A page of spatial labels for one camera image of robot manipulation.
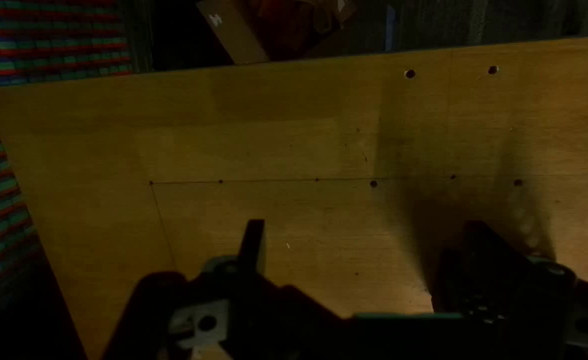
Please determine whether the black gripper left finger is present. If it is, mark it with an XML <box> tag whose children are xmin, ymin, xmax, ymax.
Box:
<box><xmin>234</xmin><ymin>217</ymin><xmax>268</xmax><ymax>282</ymax></box>

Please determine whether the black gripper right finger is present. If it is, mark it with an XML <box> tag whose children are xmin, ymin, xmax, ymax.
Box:
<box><xmin>434</xmin><ymin>220</ymin><xmax>576</xmax><ymax>315</ymax></box>

